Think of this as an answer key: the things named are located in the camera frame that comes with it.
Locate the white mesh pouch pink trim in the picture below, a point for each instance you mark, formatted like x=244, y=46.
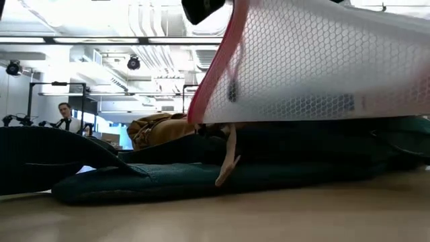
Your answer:
x=319, y=60

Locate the tan and green backpack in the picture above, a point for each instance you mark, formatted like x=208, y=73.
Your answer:
x=168, y=174

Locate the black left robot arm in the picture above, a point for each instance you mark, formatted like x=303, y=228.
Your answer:
x=1, y=6

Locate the black background robot arm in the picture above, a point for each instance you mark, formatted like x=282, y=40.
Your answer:
x=16, y=120
x=50, y=123

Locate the person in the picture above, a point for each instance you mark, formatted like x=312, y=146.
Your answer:
x=67, y=121

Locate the black metal stand frame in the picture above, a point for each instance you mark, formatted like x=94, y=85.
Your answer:
x=188, y=85
x=56, y=83

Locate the black ceiling camera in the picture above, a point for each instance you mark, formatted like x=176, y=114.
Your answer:
x=133, y=62
x=13, y=68

